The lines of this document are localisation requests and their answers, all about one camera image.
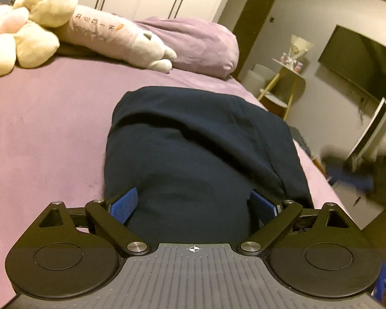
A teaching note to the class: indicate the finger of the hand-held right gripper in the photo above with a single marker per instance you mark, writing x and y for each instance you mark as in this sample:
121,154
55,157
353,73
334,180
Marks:
350,177

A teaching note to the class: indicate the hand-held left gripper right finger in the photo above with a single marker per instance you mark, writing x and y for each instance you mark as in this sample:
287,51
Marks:
264,204

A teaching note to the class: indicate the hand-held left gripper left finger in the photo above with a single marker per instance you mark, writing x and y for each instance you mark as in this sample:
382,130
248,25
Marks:
124,204

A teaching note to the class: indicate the navy blue jacket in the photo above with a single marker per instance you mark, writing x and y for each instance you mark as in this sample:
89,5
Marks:
193,148

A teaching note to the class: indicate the white framed standing mirror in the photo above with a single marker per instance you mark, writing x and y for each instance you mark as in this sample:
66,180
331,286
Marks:
371,128

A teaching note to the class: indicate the bed with purple sheet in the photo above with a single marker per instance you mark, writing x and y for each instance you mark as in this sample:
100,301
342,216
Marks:
51,119

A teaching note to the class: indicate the round side table, yellow legs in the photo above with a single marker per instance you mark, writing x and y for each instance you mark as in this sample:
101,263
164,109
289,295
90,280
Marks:
292,77

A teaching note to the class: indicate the white round bin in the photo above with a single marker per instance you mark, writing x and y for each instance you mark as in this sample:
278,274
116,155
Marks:
259,79

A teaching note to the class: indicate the wrapped flower bouquet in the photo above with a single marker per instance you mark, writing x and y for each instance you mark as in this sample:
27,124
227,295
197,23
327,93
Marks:
297,46

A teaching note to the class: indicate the long pink bunny plush pillow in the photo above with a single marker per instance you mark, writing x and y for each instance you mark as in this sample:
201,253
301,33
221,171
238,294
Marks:
115,35

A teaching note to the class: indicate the purple bed pillow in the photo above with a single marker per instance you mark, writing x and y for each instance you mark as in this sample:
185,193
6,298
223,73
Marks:
199,45

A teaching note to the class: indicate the cream flower plush pillow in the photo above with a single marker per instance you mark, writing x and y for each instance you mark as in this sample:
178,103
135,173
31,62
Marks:
35,32

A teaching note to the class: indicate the black wall television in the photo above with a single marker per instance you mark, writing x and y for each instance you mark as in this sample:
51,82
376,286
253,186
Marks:
357,61

